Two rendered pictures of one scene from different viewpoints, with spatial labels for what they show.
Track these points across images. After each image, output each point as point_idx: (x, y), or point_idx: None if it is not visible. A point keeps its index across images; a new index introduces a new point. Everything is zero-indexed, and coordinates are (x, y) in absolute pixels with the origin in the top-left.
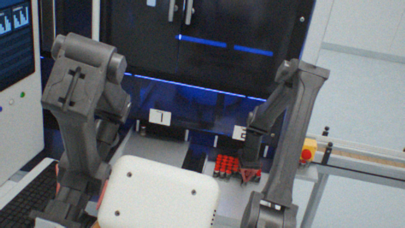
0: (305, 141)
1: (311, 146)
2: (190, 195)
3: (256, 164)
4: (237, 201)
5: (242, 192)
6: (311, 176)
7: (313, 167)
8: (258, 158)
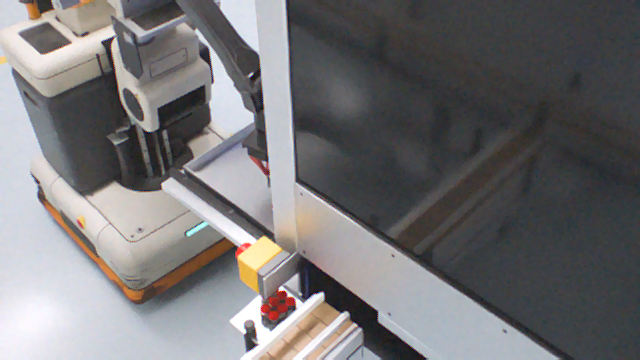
0: (262, 247)
1: (245, 250)
2: None
3: (248, 140)
4: (258, 178)
5: (271, 193)
6: (242, 314)
7: (262, 339)
8: (259, 150)
